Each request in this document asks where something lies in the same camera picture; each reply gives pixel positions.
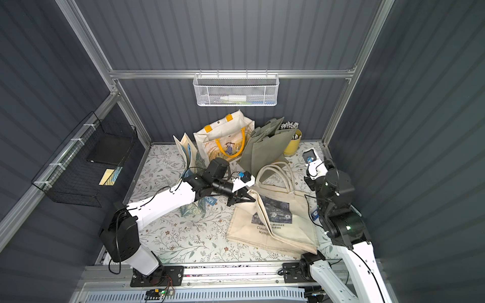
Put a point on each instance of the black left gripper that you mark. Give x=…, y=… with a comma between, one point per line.
x=236, y=191

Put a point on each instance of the cream tote with purple print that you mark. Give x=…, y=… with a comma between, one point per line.
x=246, y=228

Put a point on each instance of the cream tote bag front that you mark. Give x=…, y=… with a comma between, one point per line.
x=284, y=211

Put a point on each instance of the olive green canvas bag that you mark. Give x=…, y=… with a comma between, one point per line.
x=266, y=146

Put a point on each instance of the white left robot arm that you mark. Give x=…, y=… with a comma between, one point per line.
x=120, y=229

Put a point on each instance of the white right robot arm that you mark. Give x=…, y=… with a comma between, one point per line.
x=351, y=241

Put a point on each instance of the cream tote blue print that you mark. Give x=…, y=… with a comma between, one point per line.
x=193, y=163

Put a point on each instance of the yellow pencil cup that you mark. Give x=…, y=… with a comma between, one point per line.
x=292, y=147

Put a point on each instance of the blue black marker device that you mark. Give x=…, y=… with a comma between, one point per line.
x=314, y=214

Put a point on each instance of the bundle of pencils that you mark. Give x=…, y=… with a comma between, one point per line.
x=289, y=125

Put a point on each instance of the white tube in basket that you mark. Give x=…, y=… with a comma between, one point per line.
x=236, y=99

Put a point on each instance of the yellow sticky notepad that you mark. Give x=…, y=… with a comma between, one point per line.
x=109, y=178

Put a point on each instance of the black notebook in basket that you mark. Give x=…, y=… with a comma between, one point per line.
x=110, y=150

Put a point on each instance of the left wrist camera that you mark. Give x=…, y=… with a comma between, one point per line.
x=241, y=180

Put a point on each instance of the cream tote yellow handles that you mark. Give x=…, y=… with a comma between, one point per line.
x=225, y=138

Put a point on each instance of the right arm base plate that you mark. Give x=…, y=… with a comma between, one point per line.
x=292, y=273

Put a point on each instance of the white wire wall basket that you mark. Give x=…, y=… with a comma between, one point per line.
x=260, y=91

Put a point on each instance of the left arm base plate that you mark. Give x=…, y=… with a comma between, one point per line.
x=163, y=276

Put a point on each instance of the black wire wall basket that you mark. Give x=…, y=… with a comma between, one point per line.
x=73, y=180

